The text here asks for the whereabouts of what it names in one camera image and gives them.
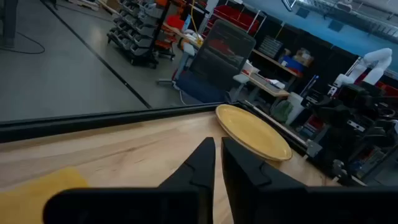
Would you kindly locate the yellow round plate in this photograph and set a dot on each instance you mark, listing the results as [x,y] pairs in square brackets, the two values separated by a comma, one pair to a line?
[252,130]

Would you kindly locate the blue box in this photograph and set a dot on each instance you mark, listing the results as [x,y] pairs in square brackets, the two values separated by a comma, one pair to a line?
[292,63]

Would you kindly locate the grey drawer organizer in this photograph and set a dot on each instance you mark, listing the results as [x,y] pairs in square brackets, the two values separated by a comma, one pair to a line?
[270,46]

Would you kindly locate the dark keyboard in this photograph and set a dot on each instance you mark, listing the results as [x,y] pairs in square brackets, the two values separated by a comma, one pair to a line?
[264,81]

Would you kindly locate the black mesh office chair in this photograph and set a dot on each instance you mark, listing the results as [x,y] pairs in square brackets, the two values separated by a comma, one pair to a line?
[220,59]

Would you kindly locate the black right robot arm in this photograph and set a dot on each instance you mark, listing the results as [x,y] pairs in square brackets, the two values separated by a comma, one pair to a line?
[351,124]

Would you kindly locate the yellow cloth napkin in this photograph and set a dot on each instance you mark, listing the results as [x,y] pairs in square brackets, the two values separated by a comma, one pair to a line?
[25,199]

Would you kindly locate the black table edge rail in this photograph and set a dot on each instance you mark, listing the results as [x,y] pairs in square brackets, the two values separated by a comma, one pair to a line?
[93,121]

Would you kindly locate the green bag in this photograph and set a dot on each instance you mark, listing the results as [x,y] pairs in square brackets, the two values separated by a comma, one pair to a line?
[281,112]

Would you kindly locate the cardboard box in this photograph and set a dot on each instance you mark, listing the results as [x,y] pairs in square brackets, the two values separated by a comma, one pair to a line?
[303,57]

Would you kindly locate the black rack with grey bins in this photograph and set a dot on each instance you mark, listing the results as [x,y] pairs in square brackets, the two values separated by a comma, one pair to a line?
[136,31]

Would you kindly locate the red storage bins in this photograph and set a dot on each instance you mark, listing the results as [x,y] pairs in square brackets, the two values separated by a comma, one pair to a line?
[236,17]

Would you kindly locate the dark metal post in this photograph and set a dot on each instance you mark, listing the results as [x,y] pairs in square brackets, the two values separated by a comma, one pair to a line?
[9,21]

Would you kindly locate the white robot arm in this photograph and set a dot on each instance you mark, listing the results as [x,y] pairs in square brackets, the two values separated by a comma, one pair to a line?
[377,57]

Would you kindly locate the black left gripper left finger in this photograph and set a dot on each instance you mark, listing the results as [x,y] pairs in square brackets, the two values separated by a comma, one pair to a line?
[192,186]

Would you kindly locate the white waste bin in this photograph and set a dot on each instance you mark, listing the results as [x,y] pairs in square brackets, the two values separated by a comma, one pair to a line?
[295,105]

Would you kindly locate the wooden workbench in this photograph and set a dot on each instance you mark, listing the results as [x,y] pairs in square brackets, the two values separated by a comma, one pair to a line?
[275,91]

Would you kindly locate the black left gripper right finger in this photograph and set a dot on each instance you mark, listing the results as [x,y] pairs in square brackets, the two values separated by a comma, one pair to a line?
[245,183]

